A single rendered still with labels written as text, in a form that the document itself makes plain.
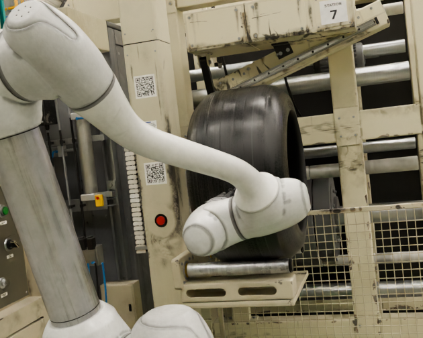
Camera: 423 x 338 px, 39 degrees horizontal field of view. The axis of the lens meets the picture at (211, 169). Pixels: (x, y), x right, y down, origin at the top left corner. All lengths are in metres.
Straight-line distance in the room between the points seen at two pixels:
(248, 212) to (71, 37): 0.53
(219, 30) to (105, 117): 1.20
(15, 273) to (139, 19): 0.90
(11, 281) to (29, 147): 0.81
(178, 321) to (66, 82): 0.46
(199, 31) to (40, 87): 1.28
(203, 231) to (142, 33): 0.93
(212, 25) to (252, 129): 0.61
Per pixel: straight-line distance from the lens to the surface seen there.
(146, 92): 2.02
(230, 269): 1.91
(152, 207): 2.04
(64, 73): 1.01
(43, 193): 1.13
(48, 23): 1.00
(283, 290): 1.87
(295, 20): 2.18
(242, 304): 1.91
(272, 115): 1.79
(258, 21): 2.20
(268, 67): 2.32
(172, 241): 2.03
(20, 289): 1.91
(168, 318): 1.12
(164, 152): 1.16
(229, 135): 1.76
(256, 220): 1.29
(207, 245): 1.30
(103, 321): 1.21
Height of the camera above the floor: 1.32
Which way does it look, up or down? 3 degrees down
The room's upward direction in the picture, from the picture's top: 6 degrees counter-clockwise
